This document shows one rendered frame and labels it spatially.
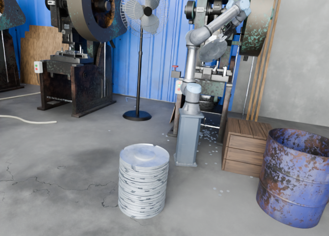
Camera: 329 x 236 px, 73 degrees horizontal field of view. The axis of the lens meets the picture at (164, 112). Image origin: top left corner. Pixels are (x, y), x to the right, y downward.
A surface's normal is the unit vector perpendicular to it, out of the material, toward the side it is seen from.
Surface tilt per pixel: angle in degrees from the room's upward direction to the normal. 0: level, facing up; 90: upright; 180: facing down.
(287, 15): 90
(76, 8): 103
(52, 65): 90
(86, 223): 0
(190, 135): 90
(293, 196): 92
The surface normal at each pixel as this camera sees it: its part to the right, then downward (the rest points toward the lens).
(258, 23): -0.29, 0.56
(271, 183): -0.94, 0.06
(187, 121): 0.04, 0.30
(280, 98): -0.28, 0.26
